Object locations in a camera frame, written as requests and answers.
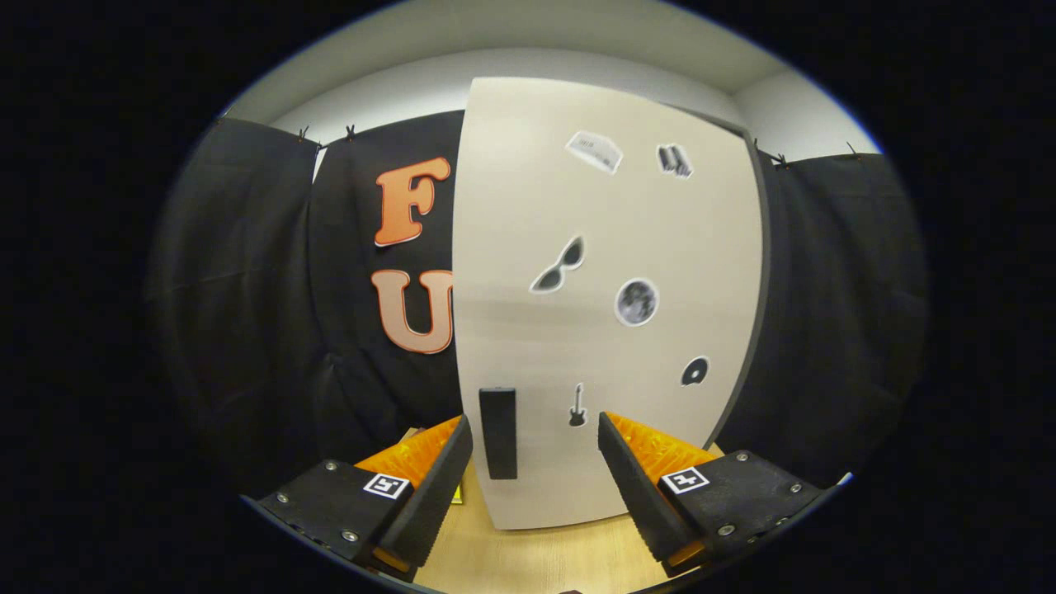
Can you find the beige shoe cabinet door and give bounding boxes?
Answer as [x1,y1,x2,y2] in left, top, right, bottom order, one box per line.
[451,77,764,530]

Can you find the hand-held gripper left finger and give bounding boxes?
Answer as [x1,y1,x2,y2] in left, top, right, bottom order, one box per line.
[258,415,475,582]

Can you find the grey shoe cabinet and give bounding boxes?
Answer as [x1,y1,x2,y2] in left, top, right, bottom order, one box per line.
[676,103,774,450]

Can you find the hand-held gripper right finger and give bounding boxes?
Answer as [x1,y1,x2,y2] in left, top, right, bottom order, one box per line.
[597,412,826,578]

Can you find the black backdrop cloth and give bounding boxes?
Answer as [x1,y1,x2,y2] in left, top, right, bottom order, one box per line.
[147,111,929,496]

